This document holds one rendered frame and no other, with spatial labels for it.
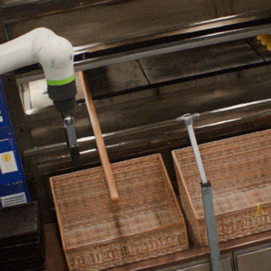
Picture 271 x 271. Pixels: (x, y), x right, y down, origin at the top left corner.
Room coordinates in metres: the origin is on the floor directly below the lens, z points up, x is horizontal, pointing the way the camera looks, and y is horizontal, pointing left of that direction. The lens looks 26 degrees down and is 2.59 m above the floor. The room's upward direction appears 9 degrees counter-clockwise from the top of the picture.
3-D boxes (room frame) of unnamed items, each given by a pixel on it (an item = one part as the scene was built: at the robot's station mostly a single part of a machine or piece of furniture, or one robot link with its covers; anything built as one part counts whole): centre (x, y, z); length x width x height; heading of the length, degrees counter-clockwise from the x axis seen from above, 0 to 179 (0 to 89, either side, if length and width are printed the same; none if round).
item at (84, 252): (3.13, 0.28, 0.72); 0.56 x 0.49 x 0.28; 98
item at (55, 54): (2.29, 0.30, 1.80); 0.13 x 0.11 x 0.14; 25
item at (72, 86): (2.29, 0.30, 1.70); 0.12 x 0.09 x 0.06; 100
